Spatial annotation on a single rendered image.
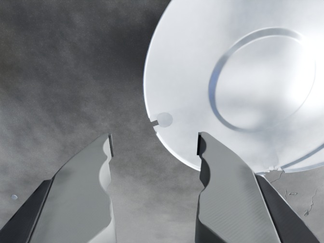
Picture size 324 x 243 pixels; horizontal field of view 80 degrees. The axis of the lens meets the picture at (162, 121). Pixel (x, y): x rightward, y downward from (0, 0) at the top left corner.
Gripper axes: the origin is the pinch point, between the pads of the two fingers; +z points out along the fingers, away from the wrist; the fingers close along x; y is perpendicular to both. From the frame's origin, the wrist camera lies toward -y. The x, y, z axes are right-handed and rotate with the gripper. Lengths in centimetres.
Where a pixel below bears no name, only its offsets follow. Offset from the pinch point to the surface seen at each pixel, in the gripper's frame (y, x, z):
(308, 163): 13.6, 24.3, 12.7
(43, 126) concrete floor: 23, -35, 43
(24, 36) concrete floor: -3, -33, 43
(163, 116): 4.4, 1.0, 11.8
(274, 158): 11.9, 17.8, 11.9
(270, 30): -5.8, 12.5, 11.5
